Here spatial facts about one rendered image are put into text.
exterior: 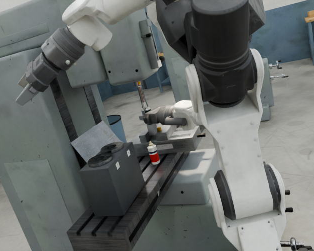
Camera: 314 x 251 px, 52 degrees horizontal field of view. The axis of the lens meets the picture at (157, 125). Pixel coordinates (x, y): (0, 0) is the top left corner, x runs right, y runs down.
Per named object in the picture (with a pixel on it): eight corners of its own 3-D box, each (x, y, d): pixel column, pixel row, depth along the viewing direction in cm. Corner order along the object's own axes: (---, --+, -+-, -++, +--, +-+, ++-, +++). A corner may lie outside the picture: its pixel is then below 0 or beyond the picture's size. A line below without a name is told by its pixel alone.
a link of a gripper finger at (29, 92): (13, 98, 83) (29, 82, 82) (24, 105, 85) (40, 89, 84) (13, 101, 82) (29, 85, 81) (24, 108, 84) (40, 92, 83)
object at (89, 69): (127, 70, 164) (112, 18, 156) (104, 82, 143) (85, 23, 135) (96, 77, 172) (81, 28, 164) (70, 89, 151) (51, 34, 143)
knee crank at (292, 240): (311, 245, 137) (309, 233, 135) (312, 255, 132) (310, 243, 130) (258, 243, 146) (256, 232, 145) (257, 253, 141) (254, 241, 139)
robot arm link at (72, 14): (84, 47, 85) (119, 26, 77) (57, 23, 80) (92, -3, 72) (91, 31, 89) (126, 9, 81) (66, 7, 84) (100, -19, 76)
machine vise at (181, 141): (202, 138, 162) (197, 117, 159) (195, 151, 149) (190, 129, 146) (140, 145, 176) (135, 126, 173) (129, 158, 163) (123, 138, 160)
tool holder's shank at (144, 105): (149, 108, 153) (143, 85, 150) (143, 110, 152) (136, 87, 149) (147, 107, 156) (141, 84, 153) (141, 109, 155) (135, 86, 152)
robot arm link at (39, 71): (51, 100, 85) (82, 68, 83) (19, 77, 79) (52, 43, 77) (49, 79, 95) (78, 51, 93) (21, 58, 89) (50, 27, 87)
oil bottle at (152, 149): (161, 160, 149) (155, 138, 146) (158, 164, 146) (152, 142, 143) (153, 161, 151) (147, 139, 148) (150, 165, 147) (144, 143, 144)
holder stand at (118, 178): (145, 183, 132) (131, 138, 126) (124, 215, 112) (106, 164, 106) (119, 185, 136) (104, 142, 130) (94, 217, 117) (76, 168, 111)
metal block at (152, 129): (162, 130, 163) (159, 119, 161) (158, 134, 158) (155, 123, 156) (153, 131, 165) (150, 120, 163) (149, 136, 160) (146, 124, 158)
